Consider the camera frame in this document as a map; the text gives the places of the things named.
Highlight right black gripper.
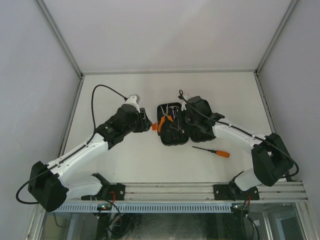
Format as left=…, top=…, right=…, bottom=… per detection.
left=171, top=106, right=200, bottom=131

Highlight orange handle needle-nose pliers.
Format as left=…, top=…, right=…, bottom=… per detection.
left=157, top=104, right=174, bottom=135

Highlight black handle claw hammer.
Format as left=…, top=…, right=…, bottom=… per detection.
left=170, top=106, right=181, bottom=126

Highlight black plastic tool case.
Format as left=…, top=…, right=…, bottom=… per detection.
left=151, top=99, right=217, bottom=147

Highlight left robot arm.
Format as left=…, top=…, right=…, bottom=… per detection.
left=27, top=104, right=152, bottom=212

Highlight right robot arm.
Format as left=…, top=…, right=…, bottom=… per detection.
left=179, top=93, right=296, bottom=200

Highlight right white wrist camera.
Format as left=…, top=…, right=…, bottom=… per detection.
left=181, top=93, right=190, bottom=112

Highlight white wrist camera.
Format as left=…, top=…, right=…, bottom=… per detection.
left=181, top=93, right=190, bottom=112
left=124, top=94, right=141, bottom=113

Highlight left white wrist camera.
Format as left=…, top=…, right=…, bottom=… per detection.
left=124, top=94, right=141, bottom=113

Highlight right camera black cable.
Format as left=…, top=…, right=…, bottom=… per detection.
left=176, top=89, right=300, bottom=178

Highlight camera black cable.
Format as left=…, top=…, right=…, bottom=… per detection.
left=176, top=89, right=300, bottom=178
left=91, top=84, right=127, bottom=136

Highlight orange handle screwdriver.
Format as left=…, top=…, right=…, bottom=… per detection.
left=192, top=146, right=230, bottom=158

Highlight left camera black cable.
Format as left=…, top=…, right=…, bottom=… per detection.
left=91, top=84, right=127, bottom=136

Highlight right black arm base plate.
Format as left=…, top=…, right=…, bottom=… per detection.
left=213, top=172, right=260, bottom=201

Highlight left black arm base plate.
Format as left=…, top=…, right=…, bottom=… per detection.
left=81, top=173, right=126, bottom=202

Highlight aluminium front rail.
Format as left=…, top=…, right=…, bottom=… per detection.
left=62, top=181, right=309, bottom=203

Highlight blue slotted cable duct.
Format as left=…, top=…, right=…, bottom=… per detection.
left=55, top=202, right=232, bottom=214

